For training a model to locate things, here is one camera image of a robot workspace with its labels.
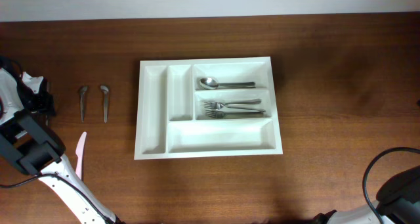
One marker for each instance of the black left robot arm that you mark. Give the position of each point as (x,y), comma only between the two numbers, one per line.
(34,149)

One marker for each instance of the small steel spoon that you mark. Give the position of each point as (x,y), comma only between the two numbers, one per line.
(106,92)
(82,94)

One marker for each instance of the pink plastic knife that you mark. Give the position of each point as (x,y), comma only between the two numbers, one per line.
(79,153)

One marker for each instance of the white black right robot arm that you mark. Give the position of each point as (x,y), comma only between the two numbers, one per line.
(397,201)

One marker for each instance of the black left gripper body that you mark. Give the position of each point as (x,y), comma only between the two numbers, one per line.
(39,103)

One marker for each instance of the white cutlery tray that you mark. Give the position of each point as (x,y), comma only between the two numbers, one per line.
(170,117)

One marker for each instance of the steel tablespoon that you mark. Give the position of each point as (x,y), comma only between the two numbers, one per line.
(238,85)
(211,84)

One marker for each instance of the black-handled steel fork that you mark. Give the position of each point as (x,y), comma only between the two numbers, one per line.
(246,108)

